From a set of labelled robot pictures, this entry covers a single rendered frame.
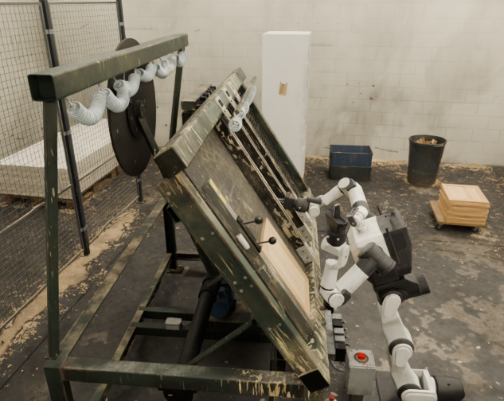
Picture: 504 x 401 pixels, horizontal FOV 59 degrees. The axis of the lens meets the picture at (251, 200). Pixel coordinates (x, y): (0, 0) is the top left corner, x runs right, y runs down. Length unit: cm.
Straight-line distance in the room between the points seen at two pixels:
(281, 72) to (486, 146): 365
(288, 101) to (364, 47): 181
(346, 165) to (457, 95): 210
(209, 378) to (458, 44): 634
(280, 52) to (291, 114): 82
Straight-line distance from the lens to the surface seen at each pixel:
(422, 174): 681
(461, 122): 786
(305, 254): 291
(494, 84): 784
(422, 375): 320
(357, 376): 226
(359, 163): 675
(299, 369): 222
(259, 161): 295
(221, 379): 231
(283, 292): 225
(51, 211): 204
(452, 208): 553
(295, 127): 623
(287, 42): 606
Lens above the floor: 244
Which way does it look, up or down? 24 degrees down
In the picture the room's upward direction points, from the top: straight up
